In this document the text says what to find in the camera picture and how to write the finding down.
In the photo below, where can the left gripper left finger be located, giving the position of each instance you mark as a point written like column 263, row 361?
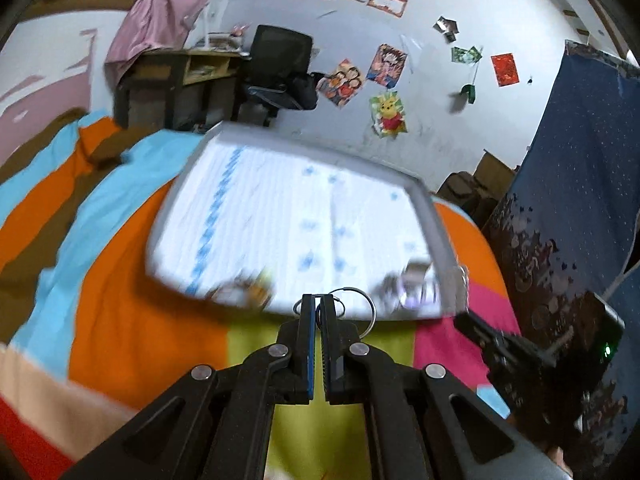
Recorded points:
column 213, row 424

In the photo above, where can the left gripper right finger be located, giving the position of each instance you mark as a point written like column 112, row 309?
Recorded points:
column 422, row 423

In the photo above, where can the silver bangle rings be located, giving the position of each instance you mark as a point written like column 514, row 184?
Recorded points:
column 357, row 304

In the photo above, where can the silver hair claw clip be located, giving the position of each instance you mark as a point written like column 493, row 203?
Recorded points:
column 413, row 288

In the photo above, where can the colourful patchwork bedspread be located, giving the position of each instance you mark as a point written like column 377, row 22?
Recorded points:
column 87, row 338

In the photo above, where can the dark blue hanging cloth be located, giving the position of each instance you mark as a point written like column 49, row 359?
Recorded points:
column 568, row 227

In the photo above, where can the brown bag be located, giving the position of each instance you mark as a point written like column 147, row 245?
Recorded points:
column 463, row 190

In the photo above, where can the grey tray with paper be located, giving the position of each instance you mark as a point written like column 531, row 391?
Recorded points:
column 252, row 204

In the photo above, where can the Winnie the Pooh poster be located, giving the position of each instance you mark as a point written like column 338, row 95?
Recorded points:
column 388, row 114

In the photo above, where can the cartoon family poster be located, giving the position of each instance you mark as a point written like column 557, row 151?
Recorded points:
column 340, row 86

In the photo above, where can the black office chair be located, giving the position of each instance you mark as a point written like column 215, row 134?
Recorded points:
column 276, row 75

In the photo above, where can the wooden desk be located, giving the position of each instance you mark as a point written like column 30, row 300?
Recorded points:
column 170, row 71

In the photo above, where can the anime character poster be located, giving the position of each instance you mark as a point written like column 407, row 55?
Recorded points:
column 387, row 66

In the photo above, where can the pink curtain right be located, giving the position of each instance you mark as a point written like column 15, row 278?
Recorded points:
column 150, row 25

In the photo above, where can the green wall hook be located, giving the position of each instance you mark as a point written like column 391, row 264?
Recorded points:
column 469, row 92

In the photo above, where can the red paper on wall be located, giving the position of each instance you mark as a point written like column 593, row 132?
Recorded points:
column 505, row 69

